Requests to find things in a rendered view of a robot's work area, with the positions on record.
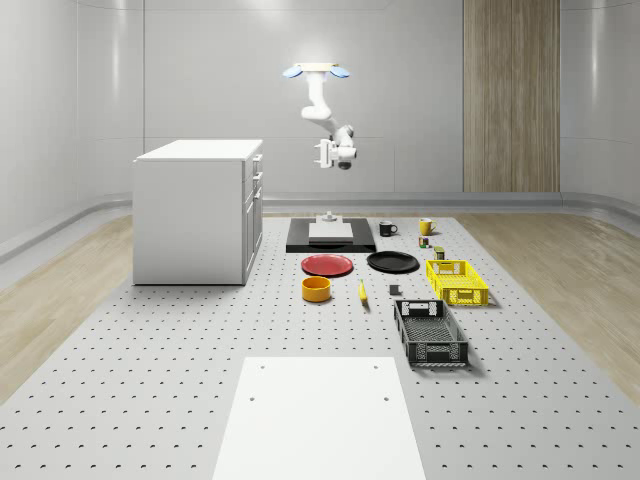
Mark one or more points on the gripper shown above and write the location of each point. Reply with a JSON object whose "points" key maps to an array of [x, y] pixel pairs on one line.
{"points": [[327, 153]]}

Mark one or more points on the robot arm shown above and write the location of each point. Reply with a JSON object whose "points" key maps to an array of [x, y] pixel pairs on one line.
{"points": [[316, 95]]}

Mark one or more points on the drone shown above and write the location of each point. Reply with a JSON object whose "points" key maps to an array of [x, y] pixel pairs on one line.
{"points": [[316, 67]]}

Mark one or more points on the black stove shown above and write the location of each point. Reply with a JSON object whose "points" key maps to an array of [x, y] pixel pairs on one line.
{"points": [[300, 239]]}

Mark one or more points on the black mug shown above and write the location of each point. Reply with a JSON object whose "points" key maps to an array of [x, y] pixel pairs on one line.
{"points": [[386, 229]]}

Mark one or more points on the red plate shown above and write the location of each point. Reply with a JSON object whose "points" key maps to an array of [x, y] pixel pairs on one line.
{"points": [[327, 265]]}

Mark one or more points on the yellow mug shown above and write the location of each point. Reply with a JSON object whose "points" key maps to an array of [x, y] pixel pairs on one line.
{"points": [[426, 227]]}

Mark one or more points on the black plate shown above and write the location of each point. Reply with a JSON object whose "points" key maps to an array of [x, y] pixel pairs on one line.
{"points": [[393, 262]]}

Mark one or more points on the puzzle cube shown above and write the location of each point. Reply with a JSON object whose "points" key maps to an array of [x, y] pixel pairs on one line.
{"points": [[424, 242]]}

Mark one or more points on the yellow bowl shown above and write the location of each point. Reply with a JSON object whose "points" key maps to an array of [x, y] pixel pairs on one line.
{"points": [[316, 291]]}

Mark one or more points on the banana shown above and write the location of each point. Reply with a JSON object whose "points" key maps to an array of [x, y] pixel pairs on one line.
{"points": [[363, 295]]}

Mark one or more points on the white cabinet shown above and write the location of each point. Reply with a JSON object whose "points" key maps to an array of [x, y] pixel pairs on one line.
{"points": [[190, 220]]}

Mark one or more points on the grey cube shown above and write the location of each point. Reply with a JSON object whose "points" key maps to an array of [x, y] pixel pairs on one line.
{"points": [[395, 290]]}

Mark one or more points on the yellow basket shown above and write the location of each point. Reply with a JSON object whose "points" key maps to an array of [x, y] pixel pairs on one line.
{"points": [[462, 296]]}

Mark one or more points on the dark grey basket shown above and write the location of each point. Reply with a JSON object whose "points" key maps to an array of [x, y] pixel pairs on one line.
{"points": [[437, 352]]}

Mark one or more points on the white board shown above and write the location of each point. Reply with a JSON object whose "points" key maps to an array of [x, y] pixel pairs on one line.
{"points": [[320, 425]]}

